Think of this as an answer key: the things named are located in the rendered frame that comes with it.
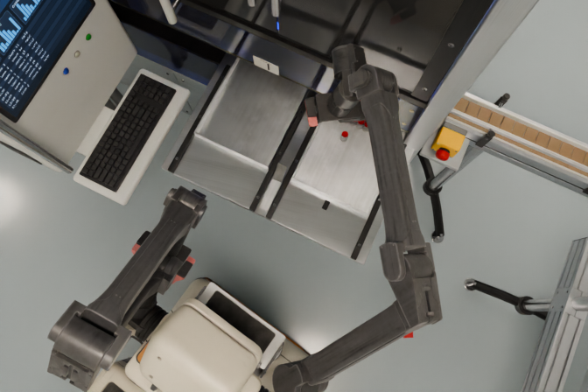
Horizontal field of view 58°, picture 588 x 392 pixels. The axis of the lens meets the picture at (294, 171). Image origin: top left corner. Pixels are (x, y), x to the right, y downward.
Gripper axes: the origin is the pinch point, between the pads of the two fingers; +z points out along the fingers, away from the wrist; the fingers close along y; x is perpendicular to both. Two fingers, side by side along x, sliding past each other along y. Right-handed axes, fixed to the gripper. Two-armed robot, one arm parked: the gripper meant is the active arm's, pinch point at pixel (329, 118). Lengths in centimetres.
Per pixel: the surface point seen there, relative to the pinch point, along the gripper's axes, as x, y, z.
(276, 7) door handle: -20.8, 12.6, -17.5
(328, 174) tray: 7.2, -7.6, 37.0
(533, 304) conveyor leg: 64, -97, 83
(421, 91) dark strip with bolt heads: -3.4, -23.9, -3.1
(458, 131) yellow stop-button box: 3.4, -42.7, 16.4
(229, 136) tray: -10.2, 20.7, 42.8
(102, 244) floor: 7, 77, 140
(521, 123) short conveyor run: 2, -68, 23
